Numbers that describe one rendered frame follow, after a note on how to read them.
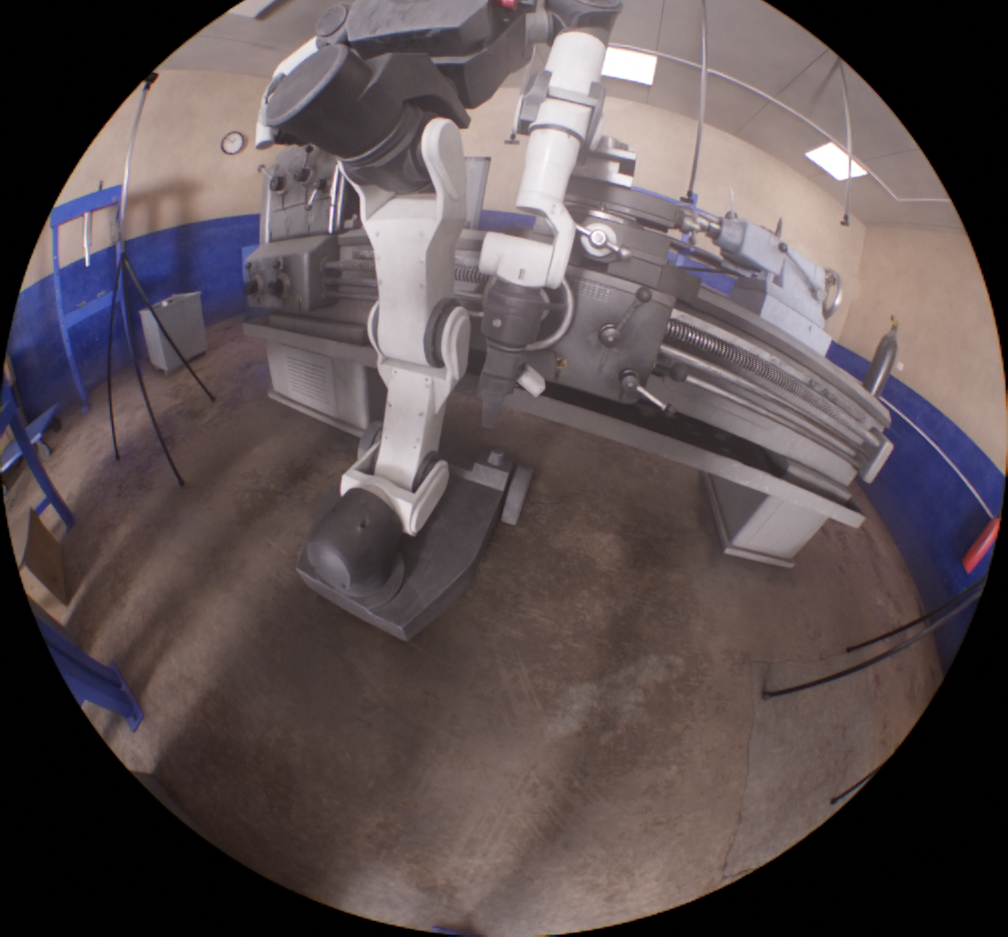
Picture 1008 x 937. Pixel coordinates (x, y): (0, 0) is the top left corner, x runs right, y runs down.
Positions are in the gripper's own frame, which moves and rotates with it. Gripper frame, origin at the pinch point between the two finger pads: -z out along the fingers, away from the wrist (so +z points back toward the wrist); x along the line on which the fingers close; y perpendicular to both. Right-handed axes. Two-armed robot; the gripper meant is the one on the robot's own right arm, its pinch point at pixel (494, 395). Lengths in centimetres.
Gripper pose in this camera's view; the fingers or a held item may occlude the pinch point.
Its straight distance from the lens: 52.2
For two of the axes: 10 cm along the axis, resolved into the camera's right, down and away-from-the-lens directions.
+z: 2.1, -8.2, -5.4
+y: -9.8, -2.1, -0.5
